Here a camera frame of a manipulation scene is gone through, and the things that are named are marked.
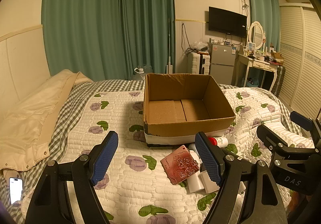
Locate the white louvred wardrobe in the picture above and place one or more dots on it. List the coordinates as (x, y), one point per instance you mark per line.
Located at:
(303, 58)

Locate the red rose-embossed case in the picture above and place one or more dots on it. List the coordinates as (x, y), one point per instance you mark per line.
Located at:
(179, 165)

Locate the red-capped white tube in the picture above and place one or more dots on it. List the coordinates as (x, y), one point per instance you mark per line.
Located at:
(220, 141)

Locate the white oval mirror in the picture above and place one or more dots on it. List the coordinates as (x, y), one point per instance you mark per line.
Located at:
(257, 33)

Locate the dark checked suitcase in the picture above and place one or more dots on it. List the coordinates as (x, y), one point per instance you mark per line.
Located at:
(278, 81)

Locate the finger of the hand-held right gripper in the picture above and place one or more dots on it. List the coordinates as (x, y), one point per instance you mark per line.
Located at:
(301, 120)
(269, 136)

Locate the white ribbed suitcase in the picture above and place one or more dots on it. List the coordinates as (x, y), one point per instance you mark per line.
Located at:
(198, 63)

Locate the white floral quilt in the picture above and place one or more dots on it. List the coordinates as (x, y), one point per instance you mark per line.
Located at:
(140, 204)

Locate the white dressing table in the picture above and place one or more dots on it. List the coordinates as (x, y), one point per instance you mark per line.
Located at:
(260, 64)

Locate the narrow green curtain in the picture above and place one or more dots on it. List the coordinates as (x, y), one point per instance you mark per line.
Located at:
(265, 13)

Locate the grey small fridge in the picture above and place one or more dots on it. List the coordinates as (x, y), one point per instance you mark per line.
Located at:
(222, 63)

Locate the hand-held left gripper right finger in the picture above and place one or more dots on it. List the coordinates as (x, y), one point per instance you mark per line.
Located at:
(208, 161)

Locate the clear plastic bag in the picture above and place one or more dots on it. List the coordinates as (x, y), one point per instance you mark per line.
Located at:
(199, 46)

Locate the pale rounded case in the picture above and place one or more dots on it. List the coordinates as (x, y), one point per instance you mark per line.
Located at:
(192, 147)

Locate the floral quilted bedspread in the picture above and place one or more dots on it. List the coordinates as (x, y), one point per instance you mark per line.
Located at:
(62, 111)

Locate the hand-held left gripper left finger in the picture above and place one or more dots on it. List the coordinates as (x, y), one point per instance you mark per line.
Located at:
(104, 158)

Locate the black wall television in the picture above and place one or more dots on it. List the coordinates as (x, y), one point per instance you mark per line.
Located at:
(227, 22)

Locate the wide green curtain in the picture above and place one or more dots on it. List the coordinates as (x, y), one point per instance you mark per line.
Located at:
(100, 26)

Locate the blue basket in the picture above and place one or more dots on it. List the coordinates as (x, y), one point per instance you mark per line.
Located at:
(253, 82)

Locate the cream padded jacket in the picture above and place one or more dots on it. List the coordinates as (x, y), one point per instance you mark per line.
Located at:
(32, 118)

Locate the white headboard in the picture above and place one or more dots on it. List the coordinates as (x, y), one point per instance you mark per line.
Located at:
(22, 63)

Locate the smartphone with lit screen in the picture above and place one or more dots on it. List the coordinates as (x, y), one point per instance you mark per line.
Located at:
(15, 190)

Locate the cardboard box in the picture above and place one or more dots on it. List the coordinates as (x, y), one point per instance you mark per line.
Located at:
(175, 111)

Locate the clear water jug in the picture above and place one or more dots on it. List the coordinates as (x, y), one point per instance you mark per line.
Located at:
(143, 72)

